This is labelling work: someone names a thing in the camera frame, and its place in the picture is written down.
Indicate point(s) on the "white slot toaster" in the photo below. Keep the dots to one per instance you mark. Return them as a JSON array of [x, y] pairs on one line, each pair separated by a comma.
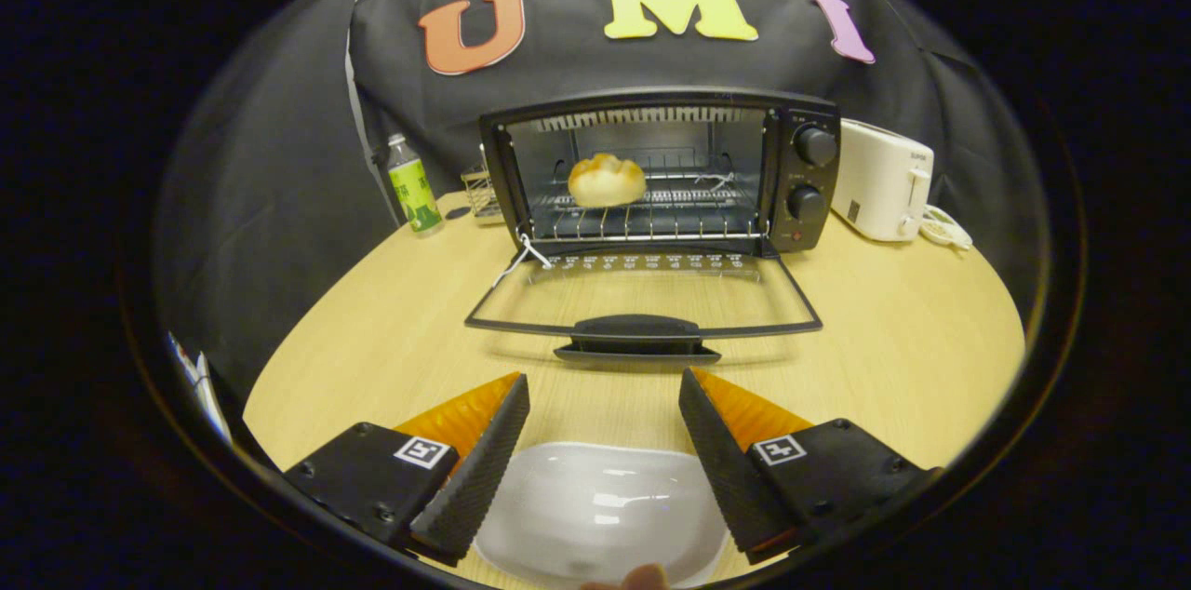
[[879, 185]]

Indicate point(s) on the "golden bread roll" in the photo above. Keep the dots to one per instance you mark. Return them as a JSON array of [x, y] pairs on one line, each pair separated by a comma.
[[607, 180]]

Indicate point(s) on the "green label drink bottle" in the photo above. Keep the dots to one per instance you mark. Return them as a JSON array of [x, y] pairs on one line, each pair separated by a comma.
[[414, 194]]

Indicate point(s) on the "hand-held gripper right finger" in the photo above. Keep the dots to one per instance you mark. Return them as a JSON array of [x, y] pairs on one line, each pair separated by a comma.
[[721, 455]]

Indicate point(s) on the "white divided condiment dish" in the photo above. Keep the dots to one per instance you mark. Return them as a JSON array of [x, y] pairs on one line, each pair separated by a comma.
[[944, 232]]

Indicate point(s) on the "white plate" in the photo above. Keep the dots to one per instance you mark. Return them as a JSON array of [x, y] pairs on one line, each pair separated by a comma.
[[595, 497]]

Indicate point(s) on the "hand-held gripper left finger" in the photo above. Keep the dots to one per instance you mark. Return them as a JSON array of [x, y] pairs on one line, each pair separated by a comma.
[[484, 460]]

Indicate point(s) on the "black toaster oven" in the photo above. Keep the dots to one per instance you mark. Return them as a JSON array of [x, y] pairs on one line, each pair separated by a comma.
[[817, 176]]

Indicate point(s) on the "black backdrop cloth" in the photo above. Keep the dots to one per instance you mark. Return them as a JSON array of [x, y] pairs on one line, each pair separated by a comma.
[[577, 60]]

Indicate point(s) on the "small black cap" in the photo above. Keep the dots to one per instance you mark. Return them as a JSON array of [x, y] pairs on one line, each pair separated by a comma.
[[457, 212]]

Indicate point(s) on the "white and blue object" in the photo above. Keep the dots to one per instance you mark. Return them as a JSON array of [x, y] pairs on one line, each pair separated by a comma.
[[200, 385]]

